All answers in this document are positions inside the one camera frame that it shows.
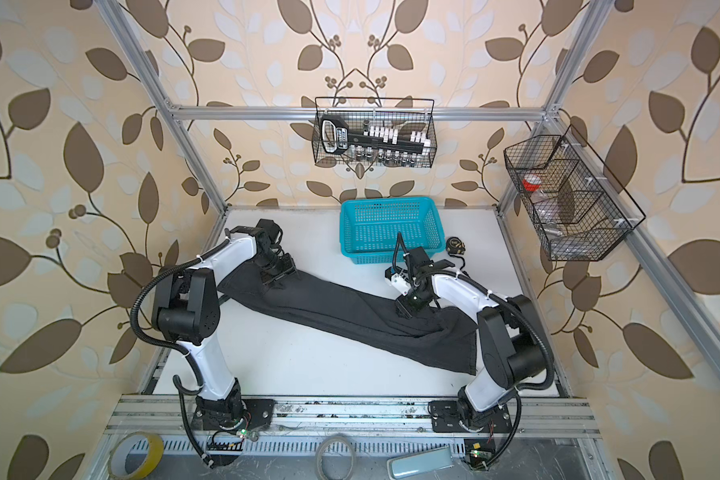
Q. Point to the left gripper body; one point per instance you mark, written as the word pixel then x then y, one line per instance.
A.
pixel 275 268

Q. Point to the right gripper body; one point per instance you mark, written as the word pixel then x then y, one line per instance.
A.
pixel 412 302

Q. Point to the teal plastic basket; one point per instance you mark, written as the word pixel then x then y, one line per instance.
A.
pixel 368 228

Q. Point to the dark grey trousers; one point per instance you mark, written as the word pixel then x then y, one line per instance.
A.
pixel 442 338

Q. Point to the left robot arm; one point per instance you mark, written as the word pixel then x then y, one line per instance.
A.
pixel 179 309

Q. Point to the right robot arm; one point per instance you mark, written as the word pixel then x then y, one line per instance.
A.
pixel 515 355

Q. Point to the black tape measure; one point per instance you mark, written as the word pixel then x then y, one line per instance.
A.
pixel 455 246

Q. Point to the black metal hook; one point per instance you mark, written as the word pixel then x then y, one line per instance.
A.
pixel 459 260

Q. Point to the black white tool set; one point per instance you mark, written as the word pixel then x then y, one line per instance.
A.
pixel 337 137

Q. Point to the red white small item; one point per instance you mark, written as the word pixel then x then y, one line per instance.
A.
pixel 531 182

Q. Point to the yellow tape roll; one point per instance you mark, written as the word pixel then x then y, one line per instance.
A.
pixel 136 456

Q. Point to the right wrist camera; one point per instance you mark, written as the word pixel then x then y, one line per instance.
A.
pixel 397 280

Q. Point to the back wire basket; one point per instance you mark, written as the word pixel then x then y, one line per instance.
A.
pixel 408 114

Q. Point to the wire basket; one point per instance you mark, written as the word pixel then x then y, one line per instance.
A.
pixel 408 114
pixel 577 213

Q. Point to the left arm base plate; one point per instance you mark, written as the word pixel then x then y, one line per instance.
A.
pixel 252 414

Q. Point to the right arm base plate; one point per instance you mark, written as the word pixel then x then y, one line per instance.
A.
pixel 452 416

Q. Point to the right wire basket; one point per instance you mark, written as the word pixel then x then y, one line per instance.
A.
pixel 577 213

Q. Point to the aluminium front rail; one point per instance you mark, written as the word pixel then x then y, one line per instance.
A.
pixel 541 417

